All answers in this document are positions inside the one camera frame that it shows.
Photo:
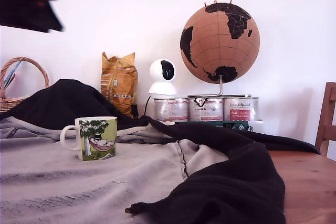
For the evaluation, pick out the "green illustrated coffee mug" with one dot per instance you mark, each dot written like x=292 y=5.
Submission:
x=99 y=140

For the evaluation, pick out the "orange paper bag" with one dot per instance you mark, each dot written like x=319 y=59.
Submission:
x=119 y=87

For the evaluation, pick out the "silver tin with red label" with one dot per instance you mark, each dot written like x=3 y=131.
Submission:
x=241 y=110
x=170 y=110

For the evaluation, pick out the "cork globe on metal stand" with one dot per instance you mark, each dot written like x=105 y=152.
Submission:
x=218 y=45

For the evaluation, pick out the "silver tin with black logo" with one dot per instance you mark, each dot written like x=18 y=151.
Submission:
x=206 y=110

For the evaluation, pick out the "dark green box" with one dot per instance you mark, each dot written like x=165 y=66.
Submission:
x=210 y=125

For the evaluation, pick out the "grey and black fleece garment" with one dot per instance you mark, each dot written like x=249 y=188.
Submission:
x=223 y=182

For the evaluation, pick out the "wooden chair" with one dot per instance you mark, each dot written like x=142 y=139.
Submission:
x=326 y=119

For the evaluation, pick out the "white dome security camera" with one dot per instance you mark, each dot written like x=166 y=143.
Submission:
x=160 y=87

